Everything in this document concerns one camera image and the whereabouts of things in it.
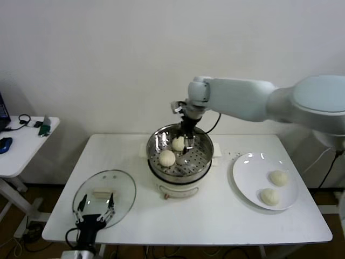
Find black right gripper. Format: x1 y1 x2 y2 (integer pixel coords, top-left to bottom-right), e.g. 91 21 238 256
179 115 201 155

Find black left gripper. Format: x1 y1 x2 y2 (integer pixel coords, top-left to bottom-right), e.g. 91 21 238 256
74 193 116 250

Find white steamed baozi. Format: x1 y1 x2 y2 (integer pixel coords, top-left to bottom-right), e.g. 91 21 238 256
259 188 281 208
171 137 187 152
268 170 288 187
158 149 176 167

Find round glass pot lid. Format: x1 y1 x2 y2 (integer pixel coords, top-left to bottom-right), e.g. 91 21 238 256
72 169 137 230

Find perforated steel steamer basket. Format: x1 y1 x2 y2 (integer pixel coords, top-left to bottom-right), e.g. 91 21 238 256
146 123 213 184

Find white electric cooking pot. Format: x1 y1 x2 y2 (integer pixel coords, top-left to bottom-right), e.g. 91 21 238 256
139 142 222 201

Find white oval plate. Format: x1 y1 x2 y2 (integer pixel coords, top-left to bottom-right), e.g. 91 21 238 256
228 152 300 212

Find white side table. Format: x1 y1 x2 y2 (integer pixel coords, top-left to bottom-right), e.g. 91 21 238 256
0 116 60 240

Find green and grey holder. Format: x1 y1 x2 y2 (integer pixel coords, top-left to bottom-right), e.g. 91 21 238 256
37 115 52 138

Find blue computer mouse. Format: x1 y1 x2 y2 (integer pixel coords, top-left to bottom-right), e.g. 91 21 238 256
0 137 13 155

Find black headphones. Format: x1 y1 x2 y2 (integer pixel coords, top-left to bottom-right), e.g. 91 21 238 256
2 114 32 133

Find black laptop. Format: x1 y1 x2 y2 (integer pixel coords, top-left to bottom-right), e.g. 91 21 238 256
0 91 12 133

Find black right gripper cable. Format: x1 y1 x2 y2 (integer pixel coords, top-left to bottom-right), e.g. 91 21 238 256
201 112 222 134

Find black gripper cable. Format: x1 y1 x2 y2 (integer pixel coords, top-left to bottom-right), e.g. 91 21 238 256
66 228 81 248
201 112 222 134

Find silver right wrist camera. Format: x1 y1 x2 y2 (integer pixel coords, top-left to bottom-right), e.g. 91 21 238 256
169 100 187 114

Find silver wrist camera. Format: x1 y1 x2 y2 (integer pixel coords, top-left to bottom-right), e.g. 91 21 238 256
61 250 91 259
169 100 187 114

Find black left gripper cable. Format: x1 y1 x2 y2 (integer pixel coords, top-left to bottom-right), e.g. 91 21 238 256
66 228 81 248

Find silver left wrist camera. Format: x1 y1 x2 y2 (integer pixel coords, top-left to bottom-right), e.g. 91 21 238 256
61 250 91 259

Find white wall cable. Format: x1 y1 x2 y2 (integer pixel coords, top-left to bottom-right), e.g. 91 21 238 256
301 147 334 173

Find black adapter with cable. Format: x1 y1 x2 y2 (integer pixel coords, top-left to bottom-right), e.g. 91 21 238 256
318 149 343 189

